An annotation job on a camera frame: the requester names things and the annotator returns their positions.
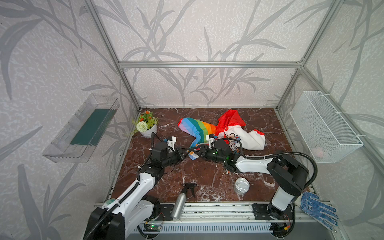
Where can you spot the red white rainbow kids jacket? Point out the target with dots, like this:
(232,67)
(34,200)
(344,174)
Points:
(230,125)

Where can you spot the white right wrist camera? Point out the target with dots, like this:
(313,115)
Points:
(210,139)

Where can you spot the silver spray bottle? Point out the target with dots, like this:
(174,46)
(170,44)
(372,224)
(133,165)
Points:
(181,200)

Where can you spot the white wire mesh basket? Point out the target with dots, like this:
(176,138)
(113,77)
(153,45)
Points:
(322,125)

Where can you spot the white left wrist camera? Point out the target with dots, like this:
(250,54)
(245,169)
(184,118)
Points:
(170,141)

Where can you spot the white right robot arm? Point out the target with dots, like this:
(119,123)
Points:
(290,175)

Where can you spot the potted artificial flower plant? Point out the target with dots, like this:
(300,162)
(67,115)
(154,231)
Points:
(146,124)

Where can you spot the aluminium cage frame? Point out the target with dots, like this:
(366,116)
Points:
(345,63)

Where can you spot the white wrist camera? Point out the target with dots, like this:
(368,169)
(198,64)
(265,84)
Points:
(170,141)
(210,139)

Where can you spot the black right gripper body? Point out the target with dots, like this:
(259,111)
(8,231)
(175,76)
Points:
(202,151)

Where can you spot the clear plastic wall shelf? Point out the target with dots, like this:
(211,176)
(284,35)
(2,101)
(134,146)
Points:
(79,138)

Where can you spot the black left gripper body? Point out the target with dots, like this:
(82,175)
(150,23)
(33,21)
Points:
(182,153)

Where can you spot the pink object in basket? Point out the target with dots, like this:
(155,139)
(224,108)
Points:
(318,152)

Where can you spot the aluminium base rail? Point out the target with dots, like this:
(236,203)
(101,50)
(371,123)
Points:
(225,217)

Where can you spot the blue white work glove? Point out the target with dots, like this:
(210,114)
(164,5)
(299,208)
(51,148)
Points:
(323,213)

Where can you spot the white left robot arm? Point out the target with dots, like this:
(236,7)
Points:
(117,220)

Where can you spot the green circuit board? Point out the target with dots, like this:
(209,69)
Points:
(152,227)

